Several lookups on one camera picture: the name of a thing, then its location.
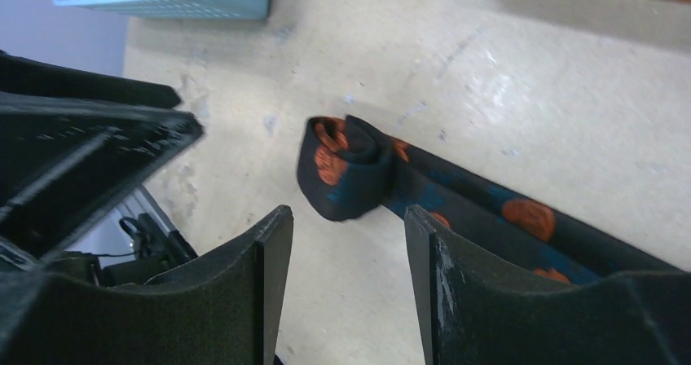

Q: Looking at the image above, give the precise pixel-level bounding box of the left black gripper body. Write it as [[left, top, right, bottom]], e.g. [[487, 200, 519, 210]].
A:
[[1, 205, 70, 273]]

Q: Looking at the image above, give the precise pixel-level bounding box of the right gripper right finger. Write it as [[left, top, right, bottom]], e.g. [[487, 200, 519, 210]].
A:
[[404, 206, 690, 364]]

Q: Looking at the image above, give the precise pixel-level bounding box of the dark orange floral tie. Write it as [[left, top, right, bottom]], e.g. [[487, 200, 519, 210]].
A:
[[297, 116, 672, 284]]

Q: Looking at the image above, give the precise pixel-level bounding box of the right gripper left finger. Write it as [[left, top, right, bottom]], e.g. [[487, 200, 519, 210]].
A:
[[1, 205, 293, 364]]

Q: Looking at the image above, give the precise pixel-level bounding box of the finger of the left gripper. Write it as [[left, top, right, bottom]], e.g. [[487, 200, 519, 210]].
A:
[[1, 93, 203, 248], [1, 51, 182, 109]]

